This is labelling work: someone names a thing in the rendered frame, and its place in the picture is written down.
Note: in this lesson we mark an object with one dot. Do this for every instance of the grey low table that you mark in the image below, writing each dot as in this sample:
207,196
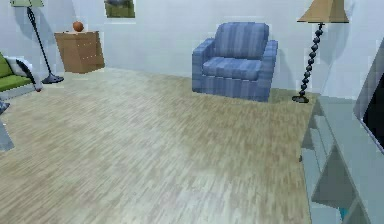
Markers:
4,133

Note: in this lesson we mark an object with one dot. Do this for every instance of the brown wooden chest of drawers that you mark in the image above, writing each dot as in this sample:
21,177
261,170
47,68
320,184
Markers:
80,51

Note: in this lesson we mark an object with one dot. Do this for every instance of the blue striped armchair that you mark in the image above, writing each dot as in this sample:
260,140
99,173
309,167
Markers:
233,66

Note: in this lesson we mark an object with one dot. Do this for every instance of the green framed wall picture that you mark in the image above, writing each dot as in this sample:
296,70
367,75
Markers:
120,10

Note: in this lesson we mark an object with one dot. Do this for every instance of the orange basketball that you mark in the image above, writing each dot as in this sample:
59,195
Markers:
78,26

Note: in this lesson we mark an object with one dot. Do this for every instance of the black flat television set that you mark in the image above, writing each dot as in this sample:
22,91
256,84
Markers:
375,103

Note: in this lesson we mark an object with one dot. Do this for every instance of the pale grey television stand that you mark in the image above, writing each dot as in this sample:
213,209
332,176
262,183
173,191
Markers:
336,160

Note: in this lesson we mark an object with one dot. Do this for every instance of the tan shade beaded floor lamp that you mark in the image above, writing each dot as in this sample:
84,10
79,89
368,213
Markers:
311,56

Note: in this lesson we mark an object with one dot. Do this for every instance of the green sofa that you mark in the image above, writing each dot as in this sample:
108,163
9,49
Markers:
10,80

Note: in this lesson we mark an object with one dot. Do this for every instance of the green shade black floor lamp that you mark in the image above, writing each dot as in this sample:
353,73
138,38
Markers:
39,43

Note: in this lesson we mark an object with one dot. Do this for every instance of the white and black throw blanket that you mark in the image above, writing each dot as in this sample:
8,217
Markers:
23,68

